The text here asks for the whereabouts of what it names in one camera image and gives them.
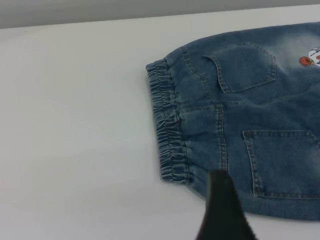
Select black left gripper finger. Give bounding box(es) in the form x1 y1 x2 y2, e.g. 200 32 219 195
194 169 254 240

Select blue denim pants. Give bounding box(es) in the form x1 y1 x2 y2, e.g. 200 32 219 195
145 21 320 221

